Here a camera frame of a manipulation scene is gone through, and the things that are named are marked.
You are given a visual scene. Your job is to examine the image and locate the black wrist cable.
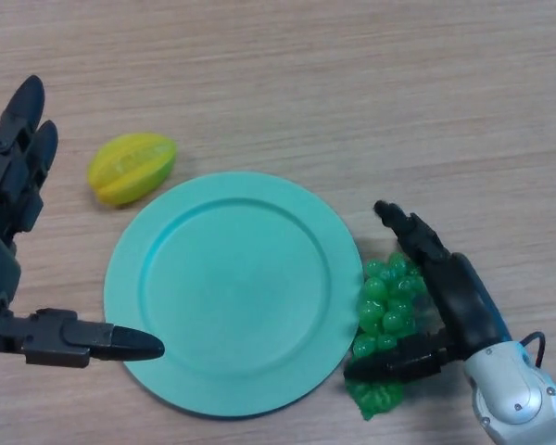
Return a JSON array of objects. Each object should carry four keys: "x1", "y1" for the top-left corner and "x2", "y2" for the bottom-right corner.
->
[{"x1": 521, "y1": 330, "x2": 548, "y2": 368}]

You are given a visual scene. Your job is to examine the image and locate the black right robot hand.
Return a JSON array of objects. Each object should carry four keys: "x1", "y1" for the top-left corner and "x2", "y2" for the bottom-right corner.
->
[{"x1": 343, "y1": 199, "x2": 515, "y2": 386}]

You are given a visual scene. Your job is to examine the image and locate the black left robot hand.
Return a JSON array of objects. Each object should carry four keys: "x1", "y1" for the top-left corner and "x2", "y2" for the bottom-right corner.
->
[{"x1": 0, "y1": 75, "x2": 166, "y2": 375}]

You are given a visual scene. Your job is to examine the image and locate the round green plate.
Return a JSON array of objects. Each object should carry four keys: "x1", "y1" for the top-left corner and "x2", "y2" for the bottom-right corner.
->
[{"x1": 103, "y1": 171, "x2": 366, "y2": 421}]

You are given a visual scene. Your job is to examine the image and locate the yellow green starfruit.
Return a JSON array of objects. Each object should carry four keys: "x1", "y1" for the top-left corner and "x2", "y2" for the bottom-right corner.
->
[{"x1": 86, "y1": 133, "x2": 177, "y2": 207}]

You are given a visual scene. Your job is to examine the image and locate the green grape bunch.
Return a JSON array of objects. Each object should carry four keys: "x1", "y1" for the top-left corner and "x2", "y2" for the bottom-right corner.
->
[{"x1": 345, "y1": 252, "x2": 430, "y2": 421}]

